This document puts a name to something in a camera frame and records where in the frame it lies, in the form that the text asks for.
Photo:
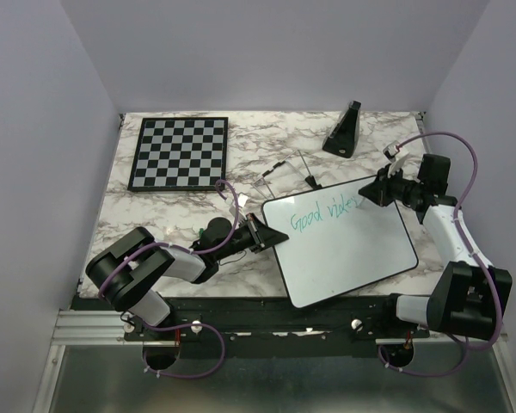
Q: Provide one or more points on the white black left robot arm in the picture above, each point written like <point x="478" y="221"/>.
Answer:
<point x="126" y="272"/>

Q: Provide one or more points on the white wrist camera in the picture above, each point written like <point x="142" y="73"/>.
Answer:
<point x="398" y="155"/>
<point x="236" y="207"/>

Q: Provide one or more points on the black white chessboard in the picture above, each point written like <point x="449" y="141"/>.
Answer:
<point x="179" y="154"/>

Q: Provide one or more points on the aluminium rail frame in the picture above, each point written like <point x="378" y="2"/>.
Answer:
<point x="100" y="374"/>

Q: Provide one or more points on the black wire whiteboard stand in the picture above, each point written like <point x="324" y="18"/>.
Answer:
<point x="293" y="164"/>

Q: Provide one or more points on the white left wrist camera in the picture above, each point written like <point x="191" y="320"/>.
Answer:
<point x="236" y="207"/>

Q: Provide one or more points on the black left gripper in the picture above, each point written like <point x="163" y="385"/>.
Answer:
<point x="261" y="235"/>

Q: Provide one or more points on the black wedge eraser block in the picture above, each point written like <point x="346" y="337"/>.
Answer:
<point x="343" y="138"/>

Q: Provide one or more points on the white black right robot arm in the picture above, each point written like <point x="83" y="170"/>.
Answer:
<point x="471" y="294"/>

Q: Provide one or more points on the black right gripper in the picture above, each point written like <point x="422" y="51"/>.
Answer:
<point x="377" y="191"/>

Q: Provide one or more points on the white whiteboard black frame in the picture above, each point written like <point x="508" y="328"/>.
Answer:
<point x="334" y="247"/>

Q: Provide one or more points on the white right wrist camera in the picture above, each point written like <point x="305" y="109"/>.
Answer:
<point x="398" y="155"/>

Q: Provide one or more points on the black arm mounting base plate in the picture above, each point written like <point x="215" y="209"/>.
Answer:
<point x="260" y="328"/>

